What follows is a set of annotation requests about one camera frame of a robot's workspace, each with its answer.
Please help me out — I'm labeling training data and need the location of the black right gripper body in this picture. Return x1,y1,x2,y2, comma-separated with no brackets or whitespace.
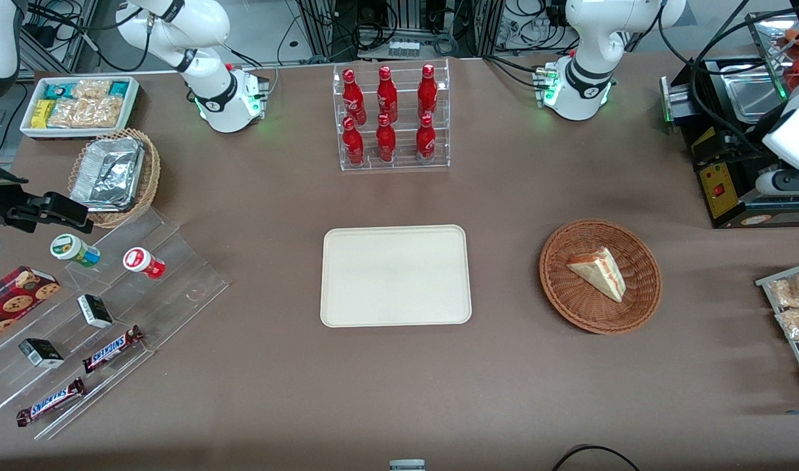
0,159,46,231

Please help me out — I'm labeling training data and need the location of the triangle sandwich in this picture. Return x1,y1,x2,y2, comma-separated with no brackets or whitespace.
566,247,627,303

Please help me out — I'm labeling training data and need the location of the light wicker basket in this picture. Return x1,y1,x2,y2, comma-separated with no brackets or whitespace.
67,128,161,229

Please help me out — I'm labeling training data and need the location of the tray of packaged snacks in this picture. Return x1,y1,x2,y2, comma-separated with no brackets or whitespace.
755,260,799,400

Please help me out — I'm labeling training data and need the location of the round brown wicker basket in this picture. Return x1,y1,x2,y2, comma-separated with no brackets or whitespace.
539,218,663,336

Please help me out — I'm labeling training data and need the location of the beige rectangular tray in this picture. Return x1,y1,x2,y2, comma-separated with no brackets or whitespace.
320,224,472,328

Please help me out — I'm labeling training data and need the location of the green lid yogurt cup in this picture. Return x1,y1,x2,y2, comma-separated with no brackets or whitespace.
50,234,101,268

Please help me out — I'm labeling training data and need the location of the stack of foil trays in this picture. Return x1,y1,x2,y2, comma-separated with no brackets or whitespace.
70,137,145,212

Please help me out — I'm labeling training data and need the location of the black food warmer cabinet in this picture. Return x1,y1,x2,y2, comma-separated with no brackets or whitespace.
661,12,799,230

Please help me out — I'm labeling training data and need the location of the red lid yogurt cup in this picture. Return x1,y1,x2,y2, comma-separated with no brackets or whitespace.
123,247,166,280

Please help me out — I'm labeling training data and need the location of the small black white carton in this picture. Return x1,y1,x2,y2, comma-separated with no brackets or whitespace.
77,294,114,329
18,338,65,368

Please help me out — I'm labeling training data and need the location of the yellow snack packet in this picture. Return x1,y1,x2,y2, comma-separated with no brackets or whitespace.
31,99,57,129

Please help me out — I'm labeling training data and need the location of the red chocolate cookie box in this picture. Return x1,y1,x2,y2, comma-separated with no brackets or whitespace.
0,266,62,348

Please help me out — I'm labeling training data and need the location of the clear bag of crackers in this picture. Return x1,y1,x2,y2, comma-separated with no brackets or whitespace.
48,97,124,129

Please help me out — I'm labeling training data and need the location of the clear bag of snacks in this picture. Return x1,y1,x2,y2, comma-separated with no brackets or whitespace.
768,272,799,309
775,307,799,341

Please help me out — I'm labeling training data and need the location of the clear acrylic stepped display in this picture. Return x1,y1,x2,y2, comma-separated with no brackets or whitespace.
0,206,231,441

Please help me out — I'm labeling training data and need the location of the white plastic snack bin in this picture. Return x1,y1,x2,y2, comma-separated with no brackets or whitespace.
20,76,141,140

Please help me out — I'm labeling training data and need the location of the snickers chocolate bar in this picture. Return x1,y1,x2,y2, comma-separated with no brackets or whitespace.
16,377,86,427
82,325,145,374

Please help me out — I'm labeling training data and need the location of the red cola bottle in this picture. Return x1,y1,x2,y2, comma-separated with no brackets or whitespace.
342,69,367,125
342,118,365,166
376,65,399,123
376,114,397,163
416,114,436,162
417,63,438,118

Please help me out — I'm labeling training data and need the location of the clear acrylic bottle rack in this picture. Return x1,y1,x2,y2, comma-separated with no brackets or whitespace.
332,58,451,172

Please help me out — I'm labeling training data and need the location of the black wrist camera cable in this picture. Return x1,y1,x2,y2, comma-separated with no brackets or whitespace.
658,0,799,158

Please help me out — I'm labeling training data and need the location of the black cable loop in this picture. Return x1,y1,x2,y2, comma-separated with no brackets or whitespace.
552,444,641,471

